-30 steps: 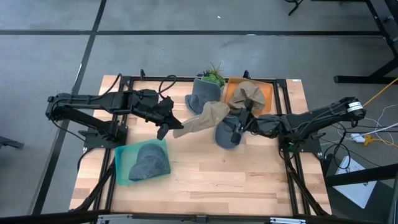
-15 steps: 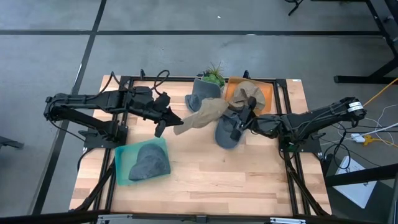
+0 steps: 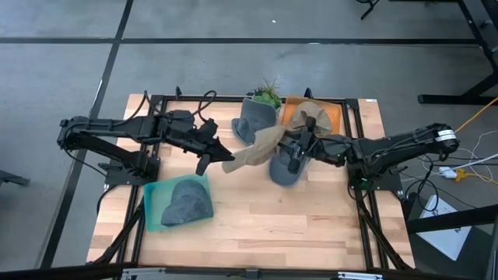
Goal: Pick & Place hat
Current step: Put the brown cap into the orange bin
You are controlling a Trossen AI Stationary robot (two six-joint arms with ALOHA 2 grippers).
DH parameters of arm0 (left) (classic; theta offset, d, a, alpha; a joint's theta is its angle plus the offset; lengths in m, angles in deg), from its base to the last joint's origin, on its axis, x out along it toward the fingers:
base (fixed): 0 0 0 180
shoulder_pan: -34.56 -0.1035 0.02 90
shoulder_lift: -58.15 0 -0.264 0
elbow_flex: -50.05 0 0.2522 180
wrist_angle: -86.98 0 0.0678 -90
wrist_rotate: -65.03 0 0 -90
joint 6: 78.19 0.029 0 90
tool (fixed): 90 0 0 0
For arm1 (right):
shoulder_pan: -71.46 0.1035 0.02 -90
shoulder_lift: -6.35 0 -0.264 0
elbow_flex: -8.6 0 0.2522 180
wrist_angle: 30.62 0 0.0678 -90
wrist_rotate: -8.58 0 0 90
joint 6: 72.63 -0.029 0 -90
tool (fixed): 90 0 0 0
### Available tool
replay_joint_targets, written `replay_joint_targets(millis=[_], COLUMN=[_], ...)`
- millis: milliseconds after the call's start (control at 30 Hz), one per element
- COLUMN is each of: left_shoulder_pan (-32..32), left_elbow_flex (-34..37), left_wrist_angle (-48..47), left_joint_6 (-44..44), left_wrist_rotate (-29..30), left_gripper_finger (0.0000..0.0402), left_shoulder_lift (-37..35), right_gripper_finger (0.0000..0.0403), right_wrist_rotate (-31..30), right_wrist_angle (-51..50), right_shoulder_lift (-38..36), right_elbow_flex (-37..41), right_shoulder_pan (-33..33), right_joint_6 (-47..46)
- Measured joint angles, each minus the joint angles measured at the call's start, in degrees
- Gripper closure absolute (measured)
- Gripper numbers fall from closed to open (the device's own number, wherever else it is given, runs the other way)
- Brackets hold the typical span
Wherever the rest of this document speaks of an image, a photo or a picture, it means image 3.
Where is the black desk frame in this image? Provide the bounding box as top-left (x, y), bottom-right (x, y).
top-left (418, 0), bottom-right (498, 106)

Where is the orange plastic bin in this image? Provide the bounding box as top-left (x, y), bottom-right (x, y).
top-left (279, 96), bottom-right (343, 137)

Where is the grey baseball cap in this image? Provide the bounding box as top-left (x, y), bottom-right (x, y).
top-left (231, 97), bottom-right (278, 147)
top-left (160, 178), bottom-right (214, 228)
top-left (268, 143), bottom-right (312, 187)

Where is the dark chair base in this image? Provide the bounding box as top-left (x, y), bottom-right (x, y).
top-left (0, 170), bottom-right (30, 187)

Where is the yellow plug with cable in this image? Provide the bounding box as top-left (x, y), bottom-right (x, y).
top-left (453, 167), bottom-right (498, 186)

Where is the succulent in white patterned pot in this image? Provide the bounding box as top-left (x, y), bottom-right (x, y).
top-left (248, 77), bottom-right (283, 110)

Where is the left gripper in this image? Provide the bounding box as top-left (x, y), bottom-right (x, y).
top-left (182, 118), bottom-right (237, 177)

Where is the yellow extension cable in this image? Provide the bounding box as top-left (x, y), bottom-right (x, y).
top-left (453, 96), bottom-right (498, 135)

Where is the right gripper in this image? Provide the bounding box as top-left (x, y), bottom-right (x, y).
top-left (276, 115), bottom-right (350, 176)

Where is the black chair leg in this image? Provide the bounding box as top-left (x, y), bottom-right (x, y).
top-left (356, 0), bottom-right (381, 20)

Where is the green plastic bin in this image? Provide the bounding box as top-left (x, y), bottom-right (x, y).
top-left (142, 173), bottom-right (215, 233)

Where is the black aluminium table frame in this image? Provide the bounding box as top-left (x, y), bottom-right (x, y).
top-left (87, 86), bottom-right (416, 273)

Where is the black table leg bar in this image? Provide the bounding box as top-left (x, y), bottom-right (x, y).
top-left (406, 204), bottom-right (498, 234)

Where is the white cable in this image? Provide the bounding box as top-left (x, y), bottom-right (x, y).
top-left (458, 130), bottom-right (498, 184)

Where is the black crossbar with silver brackets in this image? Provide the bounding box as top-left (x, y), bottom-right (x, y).
top-left (0, 262), bottom-right (498, 280)

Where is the white box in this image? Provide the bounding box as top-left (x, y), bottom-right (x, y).
top-left (416, 194), bottom-right (472, 261)

